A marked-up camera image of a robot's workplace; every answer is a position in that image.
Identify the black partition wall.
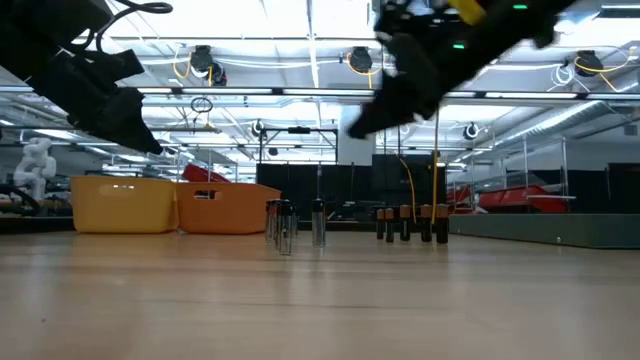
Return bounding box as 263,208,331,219
255,153,450,225

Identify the silver ceiling air duct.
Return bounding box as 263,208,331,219
492,98,640,147

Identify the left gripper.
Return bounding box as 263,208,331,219
27,52,164,155

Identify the yellow tape tag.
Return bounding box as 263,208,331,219
448,0,487,26

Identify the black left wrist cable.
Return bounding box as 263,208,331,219
94,0,174,52

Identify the long ceiling light bar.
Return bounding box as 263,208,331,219
0,85,640,101

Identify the black gantry frame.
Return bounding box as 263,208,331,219
257,126,340,166

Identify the yellow plastic bin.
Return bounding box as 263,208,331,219
69,174,180,235

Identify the yellow curved cable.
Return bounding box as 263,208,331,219
397,155,418,225

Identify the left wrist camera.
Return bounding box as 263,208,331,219
84,48,147,84

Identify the orange plastic bin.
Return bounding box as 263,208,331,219
174,182,283,236

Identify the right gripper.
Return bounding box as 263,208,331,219
347,0,501,140

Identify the red storage bin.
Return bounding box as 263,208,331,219
181,163,232,184

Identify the black hanging cable loop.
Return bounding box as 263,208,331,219
189,95,215,116

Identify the wire rack with red bins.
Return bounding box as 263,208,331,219
447,135,577,215

